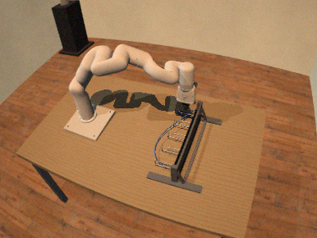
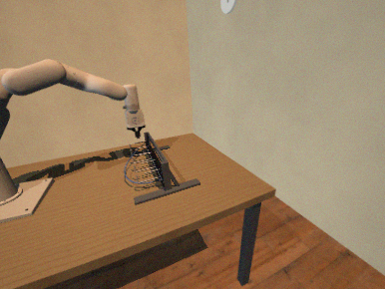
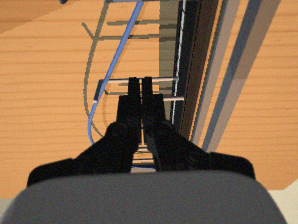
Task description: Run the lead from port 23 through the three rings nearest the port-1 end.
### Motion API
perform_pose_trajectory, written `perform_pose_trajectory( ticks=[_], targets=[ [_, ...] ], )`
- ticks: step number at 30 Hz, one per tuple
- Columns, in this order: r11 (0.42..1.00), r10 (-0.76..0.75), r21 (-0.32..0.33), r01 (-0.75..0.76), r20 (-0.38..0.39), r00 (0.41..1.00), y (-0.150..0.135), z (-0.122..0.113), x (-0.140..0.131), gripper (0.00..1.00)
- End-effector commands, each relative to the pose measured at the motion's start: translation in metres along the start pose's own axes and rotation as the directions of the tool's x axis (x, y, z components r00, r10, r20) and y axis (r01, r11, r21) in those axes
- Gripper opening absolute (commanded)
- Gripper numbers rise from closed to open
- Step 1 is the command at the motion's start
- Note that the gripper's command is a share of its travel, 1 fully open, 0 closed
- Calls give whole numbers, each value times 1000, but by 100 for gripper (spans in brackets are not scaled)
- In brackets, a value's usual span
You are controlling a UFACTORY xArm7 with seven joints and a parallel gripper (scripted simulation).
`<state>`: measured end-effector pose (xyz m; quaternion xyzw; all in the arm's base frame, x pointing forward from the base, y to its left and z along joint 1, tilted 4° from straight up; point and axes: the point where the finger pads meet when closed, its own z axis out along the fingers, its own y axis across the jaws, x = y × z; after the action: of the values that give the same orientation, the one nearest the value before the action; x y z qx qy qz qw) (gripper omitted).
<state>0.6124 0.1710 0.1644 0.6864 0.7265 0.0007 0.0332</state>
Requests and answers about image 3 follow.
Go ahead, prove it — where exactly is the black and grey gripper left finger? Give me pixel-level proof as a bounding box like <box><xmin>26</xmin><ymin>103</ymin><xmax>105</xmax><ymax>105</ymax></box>
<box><xmin>26</xmin><ymin>77</ymin><xmax>142</xmax><ymax>188</ymax></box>

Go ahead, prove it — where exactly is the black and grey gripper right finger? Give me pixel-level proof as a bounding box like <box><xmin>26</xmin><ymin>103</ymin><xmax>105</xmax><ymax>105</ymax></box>
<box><xmin>142</xmin><ymin>76</ymin><xmax>256</xmax><ymax>179</ymax></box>

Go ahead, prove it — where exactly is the blue cable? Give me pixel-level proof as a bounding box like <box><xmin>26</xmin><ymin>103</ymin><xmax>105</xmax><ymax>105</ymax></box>
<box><xmin>87</xmin><ymin>2</ymin><xmax>155</xmax><ymax>169</ymax></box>

